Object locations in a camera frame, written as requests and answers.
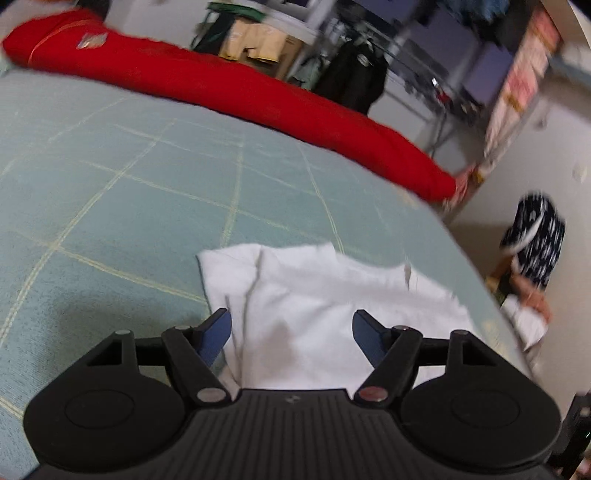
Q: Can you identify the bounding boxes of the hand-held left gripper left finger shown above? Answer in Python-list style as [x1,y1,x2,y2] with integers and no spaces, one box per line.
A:
[86,308,232,408]

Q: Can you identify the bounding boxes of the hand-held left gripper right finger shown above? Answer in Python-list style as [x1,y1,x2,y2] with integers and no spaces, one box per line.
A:
[352,310,499,407]

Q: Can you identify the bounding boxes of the white printed t-shirt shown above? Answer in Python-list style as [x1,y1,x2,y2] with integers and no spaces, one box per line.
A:
[196,242,474,393]

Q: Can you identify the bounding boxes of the metal clothes rack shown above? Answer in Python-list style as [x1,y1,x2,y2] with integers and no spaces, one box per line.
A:
[295,0,499,158]

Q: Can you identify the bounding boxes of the white folded cloth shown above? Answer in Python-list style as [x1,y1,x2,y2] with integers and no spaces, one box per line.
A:
[503,295,548,352]

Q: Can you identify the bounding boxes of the peach cloth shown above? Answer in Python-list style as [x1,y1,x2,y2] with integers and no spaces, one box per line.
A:
[510,272,552,324]

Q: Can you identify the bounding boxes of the light blue checked blanket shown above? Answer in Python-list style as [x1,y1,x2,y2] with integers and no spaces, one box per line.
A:
[0,69,546,480]

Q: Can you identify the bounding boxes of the dark blue floral garment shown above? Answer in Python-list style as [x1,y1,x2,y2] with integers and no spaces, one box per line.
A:
[500,191,566,289]

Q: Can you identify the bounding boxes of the red rolled quilt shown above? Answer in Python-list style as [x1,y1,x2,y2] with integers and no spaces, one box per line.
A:
[2,10,458,204]

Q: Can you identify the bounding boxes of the black jacket with white badge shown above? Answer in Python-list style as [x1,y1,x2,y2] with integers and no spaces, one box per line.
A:
[314,39,387,116]

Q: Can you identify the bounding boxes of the teal garment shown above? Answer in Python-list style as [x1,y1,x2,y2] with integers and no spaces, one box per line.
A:
[286,55,324,90]

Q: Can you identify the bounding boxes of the cardboard box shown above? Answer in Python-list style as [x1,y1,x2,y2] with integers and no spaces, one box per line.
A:
[272,37,305,81]

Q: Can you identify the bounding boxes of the pink patterned curtain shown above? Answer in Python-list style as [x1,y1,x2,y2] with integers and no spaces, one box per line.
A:
[443,9,555,208]

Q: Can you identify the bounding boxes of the dark green chair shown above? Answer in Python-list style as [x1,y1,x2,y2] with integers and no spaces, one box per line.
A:
[191,0,269,56]

